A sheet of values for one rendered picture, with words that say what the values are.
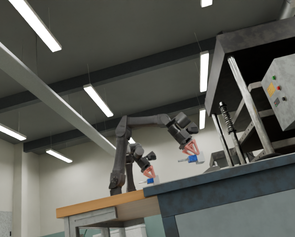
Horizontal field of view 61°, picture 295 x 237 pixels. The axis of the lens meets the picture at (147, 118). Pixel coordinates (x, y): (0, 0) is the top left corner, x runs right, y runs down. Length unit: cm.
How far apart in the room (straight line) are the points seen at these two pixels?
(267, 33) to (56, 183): 913
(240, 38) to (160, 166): 728
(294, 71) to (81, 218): 147
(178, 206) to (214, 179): 18
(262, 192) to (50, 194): 960
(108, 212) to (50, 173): 945
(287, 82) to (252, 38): 68
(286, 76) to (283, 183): 84
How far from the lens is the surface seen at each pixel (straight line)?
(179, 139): 132
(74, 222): 115
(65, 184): 1013
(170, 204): 105
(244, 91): 208
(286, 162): 113
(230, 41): 228
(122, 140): 140
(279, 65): 182
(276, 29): 243
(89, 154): 999
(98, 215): 113
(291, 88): 176
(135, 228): 840
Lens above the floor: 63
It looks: 24 degrees up
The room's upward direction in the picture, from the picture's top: 13 degrees counter-clockwise
